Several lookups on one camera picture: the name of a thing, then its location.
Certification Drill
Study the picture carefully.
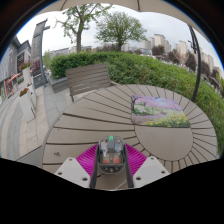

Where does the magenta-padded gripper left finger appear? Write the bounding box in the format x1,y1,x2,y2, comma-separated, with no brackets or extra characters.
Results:
54,143,101,190

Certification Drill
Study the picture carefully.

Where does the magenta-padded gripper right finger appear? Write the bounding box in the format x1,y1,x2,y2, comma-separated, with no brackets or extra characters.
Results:
123,143,171,190

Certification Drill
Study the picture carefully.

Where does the transparent grey computer mouse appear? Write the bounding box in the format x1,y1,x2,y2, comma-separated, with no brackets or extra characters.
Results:
97,134,127,175

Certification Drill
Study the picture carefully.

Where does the white planter with orange flowers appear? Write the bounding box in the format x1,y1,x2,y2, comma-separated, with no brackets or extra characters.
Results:
17,86,38,123

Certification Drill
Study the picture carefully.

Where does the brown slatted chair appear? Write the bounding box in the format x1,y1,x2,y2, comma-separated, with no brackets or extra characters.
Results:
65,63,113,103

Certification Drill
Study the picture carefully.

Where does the green hedge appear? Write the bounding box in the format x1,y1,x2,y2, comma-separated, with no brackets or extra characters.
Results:
48,50,224,156

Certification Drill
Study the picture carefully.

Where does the white planter with red flowers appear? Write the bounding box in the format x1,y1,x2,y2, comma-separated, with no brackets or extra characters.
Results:
19,61,35,88

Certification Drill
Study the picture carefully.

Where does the black curved parasol pole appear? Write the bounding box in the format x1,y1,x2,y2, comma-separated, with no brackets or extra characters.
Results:
187,25,203,104

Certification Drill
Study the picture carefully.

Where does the tall grey sign pillar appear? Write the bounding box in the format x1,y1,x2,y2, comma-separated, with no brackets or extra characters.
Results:
30,18,51,90

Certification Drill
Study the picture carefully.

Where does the tall thin-crowned tree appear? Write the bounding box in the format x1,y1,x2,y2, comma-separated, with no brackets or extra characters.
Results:
54,3,113,54

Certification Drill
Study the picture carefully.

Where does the round-crowned tree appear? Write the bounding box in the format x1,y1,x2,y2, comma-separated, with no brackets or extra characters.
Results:
94,11,148,53

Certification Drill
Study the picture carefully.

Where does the beige parasol canopy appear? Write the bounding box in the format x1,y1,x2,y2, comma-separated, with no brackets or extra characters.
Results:
36,0,203,42

